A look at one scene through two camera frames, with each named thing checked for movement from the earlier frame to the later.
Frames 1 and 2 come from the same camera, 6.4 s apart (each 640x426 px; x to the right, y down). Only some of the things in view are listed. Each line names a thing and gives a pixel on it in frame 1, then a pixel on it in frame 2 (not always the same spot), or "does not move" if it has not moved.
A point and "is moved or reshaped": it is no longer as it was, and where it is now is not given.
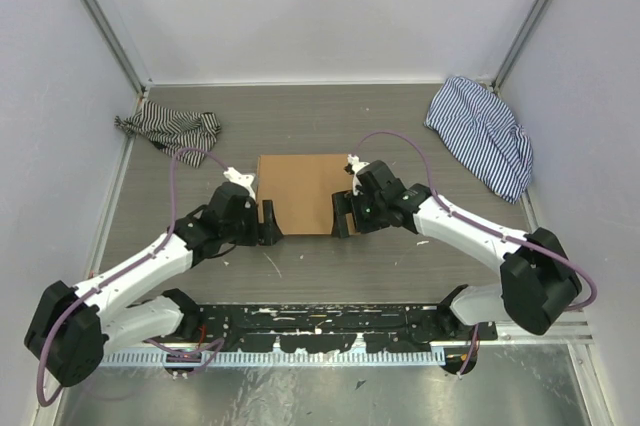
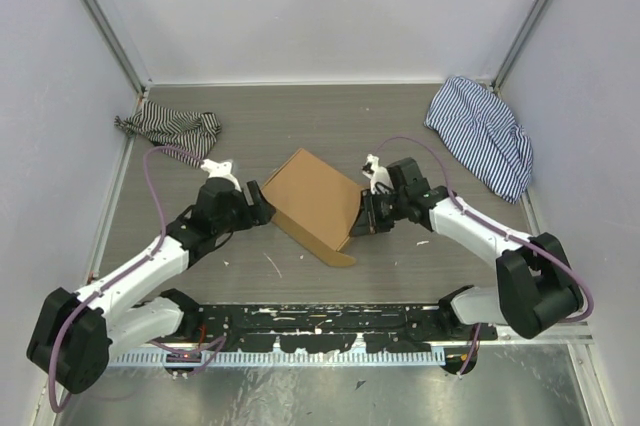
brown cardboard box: x=301 y=188 is moved or reshaped
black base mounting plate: x=327 y=328 does not move
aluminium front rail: x=569 y=329 does not move
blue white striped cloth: x=472 y=121 does not move
